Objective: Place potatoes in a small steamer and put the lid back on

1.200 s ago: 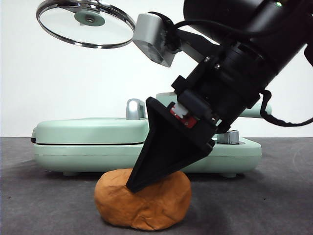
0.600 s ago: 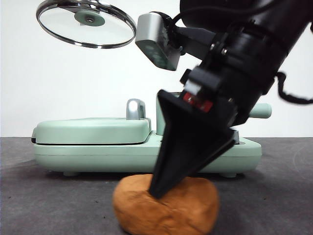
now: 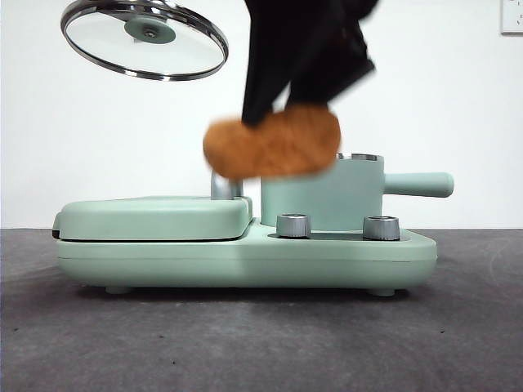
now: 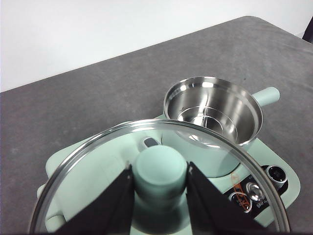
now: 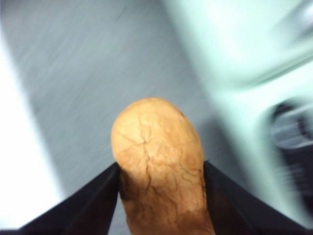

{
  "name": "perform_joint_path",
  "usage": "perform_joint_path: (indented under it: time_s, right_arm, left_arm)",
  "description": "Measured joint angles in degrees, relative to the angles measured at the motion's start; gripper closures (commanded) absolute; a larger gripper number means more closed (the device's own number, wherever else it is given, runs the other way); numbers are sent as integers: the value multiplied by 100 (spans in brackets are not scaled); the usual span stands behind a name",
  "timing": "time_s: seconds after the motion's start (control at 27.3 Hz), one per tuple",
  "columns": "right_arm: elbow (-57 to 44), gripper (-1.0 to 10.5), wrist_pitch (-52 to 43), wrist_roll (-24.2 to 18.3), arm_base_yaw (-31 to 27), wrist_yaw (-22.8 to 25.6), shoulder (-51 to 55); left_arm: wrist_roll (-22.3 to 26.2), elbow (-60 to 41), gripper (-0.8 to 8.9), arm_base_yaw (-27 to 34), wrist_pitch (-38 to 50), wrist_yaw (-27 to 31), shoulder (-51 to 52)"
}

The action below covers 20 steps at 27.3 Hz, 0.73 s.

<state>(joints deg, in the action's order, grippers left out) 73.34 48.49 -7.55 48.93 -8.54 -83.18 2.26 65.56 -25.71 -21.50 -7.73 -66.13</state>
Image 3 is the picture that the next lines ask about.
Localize brown potato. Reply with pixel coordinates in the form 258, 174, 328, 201
203, 104, 342, 181

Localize glass lid with green knob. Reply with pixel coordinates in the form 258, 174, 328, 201
60, 0, 230, 82

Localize silver control knob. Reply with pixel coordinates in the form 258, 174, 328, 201
362, 215, 400, 242
275, 212, 312, 239

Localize green griddle cover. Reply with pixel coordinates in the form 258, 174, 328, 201
51, 194, 256, 243

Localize green breakfast machine base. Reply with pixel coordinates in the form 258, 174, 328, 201
55, 216, 439, 297

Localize green pot with handle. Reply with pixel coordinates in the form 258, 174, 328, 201
260, 153, 455, 230

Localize chrome cover handle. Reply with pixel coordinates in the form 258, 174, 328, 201
209, 171, 247, 202

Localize white wall socket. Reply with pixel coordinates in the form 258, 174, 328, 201
500, 0, 523, 36

